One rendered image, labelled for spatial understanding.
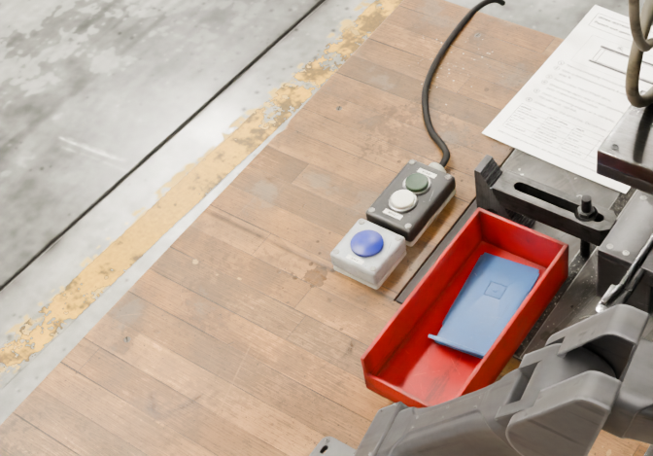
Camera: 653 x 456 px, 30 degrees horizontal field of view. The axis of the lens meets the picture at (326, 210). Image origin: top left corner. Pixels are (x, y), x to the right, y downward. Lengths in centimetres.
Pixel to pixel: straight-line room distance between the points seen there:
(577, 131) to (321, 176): 34
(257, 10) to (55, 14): 58
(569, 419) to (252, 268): 68
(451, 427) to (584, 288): 44
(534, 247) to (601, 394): 57
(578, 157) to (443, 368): 36
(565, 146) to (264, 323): 45
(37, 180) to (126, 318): 157
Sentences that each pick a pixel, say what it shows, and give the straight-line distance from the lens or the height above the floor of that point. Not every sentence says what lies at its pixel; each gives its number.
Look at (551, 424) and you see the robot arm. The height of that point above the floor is 125.
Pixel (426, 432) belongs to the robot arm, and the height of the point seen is 112.
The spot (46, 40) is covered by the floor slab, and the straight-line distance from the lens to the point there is 346.
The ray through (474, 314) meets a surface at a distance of 142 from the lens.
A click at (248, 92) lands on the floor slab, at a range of 310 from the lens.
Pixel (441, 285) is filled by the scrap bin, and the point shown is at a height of 92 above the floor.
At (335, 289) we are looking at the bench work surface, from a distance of 147.
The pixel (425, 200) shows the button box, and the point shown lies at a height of 93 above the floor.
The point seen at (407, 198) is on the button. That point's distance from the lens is 150.
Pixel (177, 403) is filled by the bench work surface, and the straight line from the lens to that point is 142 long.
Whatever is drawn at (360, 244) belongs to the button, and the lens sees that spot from 146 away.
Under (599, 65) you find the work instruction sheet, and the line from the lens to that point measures 172.
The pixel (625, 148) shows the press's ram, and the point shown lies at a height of 114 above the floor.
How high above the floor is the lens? 205
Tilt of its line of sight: 48 degrees down
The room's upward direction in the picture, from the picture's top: 12 degrees counter-clockwise
